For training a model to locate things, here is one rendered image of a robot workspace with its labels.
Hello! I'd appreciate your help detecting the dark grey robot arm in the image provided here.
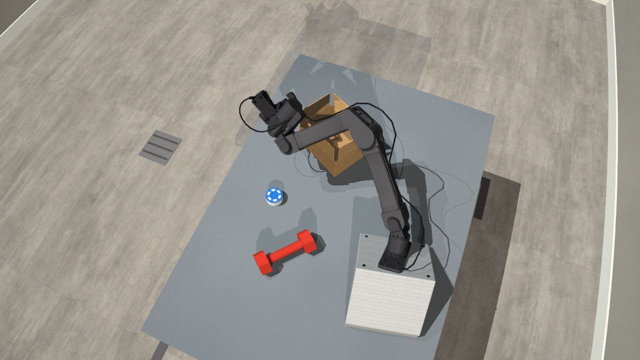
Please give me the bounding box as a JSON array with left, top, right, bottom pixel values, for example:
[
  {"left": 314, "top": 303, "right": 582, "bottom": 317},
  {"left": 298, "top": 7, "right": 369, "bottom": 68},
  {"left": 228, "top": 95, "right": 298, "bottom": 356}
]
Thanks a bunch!
[{"left": 252, "top": 90, "right": 412, "bottom": 274}]

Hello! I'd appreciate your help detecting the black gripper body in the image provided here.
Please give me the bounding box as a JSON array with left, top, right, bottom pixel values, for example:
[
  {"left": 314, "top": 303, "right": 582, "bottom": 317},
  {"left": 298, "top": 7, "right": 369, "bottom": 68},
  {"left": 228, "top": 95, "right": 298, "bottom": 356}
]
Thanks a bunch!
[{"left": 259, "top": 97, "right": 303, "bottom": 124}]

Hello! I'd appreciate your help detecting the red hexagonal dumbbell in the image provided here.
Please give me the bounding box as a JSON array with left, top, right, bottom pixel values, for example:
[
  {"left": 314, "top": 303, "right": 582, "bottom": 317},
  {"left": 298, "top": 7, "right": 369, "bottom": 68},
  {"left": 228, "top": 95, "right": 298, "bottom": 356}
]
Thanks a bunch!
[{"left": 253, "top": 229, "right": 317, "bottom": 275}]

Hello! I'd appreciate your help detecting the brown cardboard box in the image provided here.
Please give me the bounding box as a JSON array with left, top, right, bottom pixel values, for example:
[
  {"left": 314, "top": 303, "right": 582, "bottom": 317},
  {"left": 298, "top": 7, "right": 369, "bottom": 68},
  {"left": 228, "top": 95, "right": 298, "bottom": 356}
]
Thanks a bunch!
[{"left": 299, "top": 93, "right": 363, "bottom": 177}]

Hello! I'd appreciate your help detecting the white tape spool with blue top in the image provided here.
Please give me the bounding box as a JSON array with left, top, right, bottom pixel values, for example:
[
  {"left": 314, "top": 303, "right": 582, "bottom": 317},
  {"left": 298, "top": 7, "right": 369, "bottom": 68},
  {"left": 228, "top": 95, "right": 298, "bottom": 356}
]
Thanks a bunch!
[{"left": 265, "top": 187, "right": 284, "bottom": 207}]

